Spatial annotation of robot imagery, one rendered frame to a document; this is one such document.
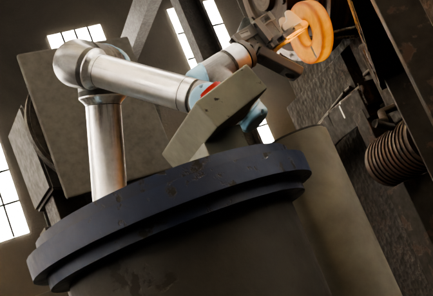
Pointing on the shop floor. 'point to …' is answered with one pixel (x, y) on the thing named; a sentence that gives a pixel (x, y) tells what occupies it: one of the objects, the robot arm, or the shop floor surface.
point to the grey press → (75, 137)
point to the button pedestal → (216, 119)
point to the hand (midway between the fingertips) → (307, 25)
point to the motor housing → (406, 188)
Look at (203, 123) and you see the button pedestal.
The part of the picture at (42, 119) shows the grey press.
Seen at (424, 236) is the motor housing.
